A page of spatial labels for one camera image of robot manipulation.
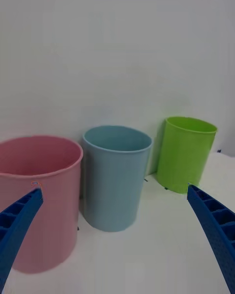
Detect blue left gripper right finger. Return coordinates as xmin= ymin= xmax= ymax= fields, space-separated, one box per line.
xmin=187 ymin=183 xmax=235 ymax=294

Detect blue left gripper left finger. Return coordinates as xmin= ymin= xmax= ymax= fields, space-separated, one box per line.
xmin=0 ymin=188 xmax=44 ymax=294

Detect pink plastic waste bin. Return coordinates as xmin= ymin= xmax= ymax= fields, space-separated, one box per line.
xmin=0 ymin=135 xmax=84 ymax=274

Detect green plastic waste bin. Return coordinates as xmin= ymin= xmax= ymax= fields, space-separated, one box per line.
xmin=156 ymin=116 xmax=218 ymax=195

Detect pale blue plastic waste bin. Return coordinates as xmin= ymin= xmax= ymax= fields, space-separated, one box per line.
xmin=82 ymin=125 xmax=153 ymax=233

